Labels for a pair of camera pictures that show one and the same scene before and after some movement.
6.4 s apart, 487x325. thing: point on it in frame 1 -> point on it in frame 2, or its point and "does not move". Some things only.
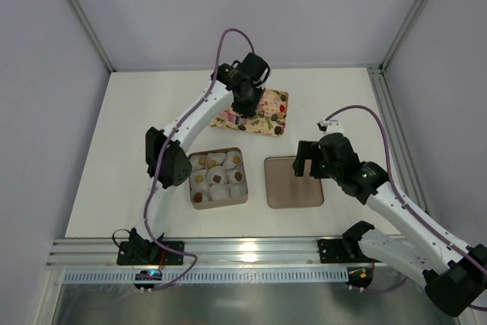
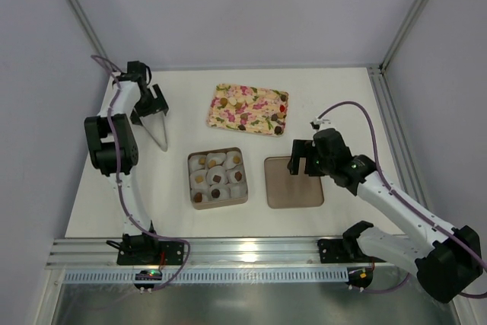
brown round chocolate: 198,197 does not move
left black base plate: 146,253 does not move
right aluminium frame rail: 383,88 does not move
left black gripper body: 247,106 -> 151,109
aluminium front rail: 202,253 does not move
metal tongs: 237,119 -> 148,108
